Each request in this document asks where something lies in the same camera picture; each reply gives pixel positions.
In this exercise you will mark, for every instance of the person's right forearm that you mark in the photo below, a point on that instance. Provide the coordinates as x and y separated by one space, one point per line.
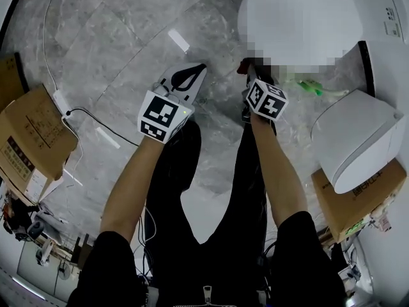
278 177

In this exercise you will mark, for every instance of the large tan cardboard box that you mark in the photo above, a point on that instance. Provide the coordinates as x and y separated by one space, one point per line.
351 209

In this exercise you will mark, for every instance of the dark red cloth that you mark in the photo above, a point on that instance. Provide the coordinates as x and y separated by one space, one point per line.
243 66

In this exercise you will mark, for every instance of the pale plush toy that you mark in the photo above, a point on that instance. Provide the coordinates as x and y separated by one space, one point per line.
381 224

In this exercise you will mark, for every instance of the white toilet with lid sticker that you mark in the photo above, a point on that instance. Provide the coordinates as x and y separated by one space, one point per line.
287 11

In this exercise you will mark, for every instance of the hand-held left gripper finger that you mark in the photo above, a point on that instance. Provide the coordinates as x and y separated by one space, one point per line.
172 73
196 88

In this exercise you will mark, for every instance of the person's black top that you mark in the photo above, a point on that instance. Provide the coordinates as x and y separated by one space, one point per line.
105 267

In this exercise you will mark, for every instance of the person's left forearm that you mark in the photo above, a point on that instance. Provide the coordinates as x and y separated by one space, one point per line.
128 190

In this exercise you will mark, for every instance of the white power strip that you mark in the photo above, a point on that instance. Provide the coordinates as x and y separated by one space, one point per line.
59 101

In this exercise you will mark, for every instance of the open printed cardboard box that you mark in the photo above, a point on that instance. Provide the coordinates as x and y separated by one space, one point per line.
35 133

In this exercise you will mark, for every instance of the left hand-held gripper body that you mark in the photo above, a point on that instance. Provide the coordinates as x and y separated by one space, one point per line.
159 114

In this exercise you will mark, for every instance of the white smart toilet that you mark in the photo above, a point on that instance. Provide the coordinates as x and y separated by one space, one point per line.
358 139

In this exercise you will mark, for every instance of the flat brown cardboard box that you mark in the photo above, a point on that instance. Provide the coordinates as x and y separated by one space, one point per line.
11 78

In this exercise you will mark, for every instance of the person's black trousers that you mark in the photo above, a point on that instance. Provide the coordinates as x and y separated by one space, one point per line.
169 177

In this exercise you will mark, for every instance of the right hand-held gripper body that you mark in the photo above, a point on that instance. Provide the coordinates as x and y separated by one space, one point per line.
265 101

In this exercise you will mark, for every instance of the green plastic wrapper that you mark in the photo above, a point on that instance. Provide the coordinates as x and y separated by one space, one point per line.
311 86

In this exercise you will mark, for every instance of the small brown open box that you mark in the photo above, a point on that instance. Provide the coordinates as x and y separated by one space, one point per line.
81 248

